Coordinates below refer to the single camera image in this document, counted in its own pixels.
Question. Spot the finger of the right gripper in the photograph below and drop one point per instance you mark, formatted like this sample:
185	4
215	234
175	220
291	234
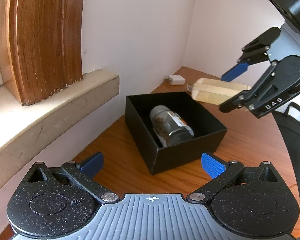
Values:
253	53
278	85

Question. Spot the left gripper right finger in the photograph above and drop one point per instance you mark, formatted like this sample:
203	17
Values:
224	175

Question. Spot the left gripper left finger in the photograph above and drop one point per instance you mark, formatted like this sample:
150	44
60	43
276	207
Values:
81	176

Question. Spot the black right sleeve forearm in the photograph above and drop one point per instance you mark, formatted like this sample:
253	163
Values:
288	123

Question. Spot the black cardboard box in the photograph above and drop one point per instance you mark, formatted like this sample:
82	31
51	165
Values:
208	130

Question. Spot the glass jar with label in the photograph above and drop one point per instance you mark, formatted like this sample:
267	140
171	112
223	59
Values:
169	127

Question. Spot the white power adapter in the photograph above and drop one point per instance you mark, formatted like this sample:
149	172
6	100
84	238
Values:
176	80

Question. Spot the beige stone window sill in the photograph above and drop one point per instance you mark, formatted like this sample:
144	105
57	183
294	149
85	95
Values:
27	130

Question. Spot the brown wooden window frame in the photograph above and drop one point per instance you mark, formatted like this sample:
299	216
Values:
40	47

